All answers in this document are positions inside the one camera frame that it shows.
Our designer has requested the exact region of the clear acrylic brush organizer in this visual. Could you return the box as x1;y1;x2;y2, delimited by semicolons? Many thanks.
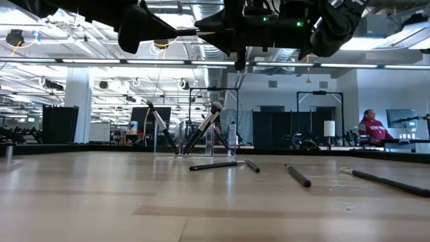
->
153;119;238;159

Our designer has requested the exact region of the white building column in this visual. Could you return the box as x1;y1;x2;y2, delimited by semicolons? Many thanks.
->
64;67;93;145

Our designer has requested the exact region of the row of black arms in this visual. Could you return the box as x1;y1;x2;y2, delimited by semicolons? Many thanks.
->
0;126;43;145

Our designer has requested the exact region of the black room partition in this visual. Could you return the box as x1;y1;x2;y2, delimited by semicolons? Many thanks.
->
42;105;80;145
252;106;337;149

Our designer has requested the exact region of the white cabinet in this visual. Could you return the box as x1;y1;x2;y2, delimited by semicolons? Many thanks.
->
89;122;112;143

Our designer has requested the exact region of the black arched handle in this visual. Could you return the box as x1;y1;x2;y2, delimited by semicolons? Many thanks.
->
298;139;320;151

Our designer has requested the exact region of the round-head makeup brush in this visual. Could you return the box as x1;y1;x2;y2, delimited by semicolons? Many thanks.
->
183;102;224;155

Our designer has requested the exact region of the silver ventilation duct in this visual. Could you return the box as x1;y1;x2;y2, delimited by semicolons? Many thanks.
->
198;43;230;89

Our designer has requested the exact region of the thick black makeup brush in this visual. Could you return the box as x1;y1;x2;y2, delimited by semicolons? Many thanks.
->
284;163;312;188

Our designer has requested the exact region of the overhead LED light bar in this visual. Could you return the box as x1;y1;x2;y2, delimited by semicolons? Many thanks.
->
0;57;430;71

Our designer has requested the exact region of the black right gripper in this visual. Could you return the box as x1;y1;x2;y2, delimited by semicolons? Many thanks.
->
194;0;270;72

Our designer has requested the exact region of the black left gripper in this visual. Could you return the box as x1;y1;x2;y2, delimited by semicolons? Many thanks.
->
117;0;178;54

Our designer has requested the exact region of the wall-mounted monitor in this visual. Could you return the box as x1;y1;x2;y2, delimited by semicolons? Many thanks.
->
386;108;418;130

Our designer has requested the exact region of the small steel post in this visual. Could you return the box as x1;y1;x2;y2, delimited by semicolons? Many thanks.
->
0;144;22;169

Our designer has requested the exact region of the slanted-tip black makeup brush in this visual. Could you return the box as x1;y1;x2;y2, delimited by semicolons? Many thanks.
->
146;100;179;155

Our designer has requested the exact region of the black silver-ferrule makeup brush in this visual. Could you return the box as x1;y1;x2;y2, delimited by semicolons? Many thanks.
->
189;160;249;171
244;158;261;173

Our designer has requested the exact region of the black monitor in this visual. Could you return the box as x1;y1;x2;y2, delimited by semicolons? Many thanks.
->
130;106;172;137

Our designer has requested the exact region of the white cylindrical lamp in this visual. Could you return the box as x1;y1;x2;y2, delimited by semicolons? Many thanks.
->
323;120;336;151

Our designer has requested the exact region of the person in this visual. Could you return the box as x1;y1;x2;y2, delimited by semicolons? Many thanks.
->
357;109;394;146

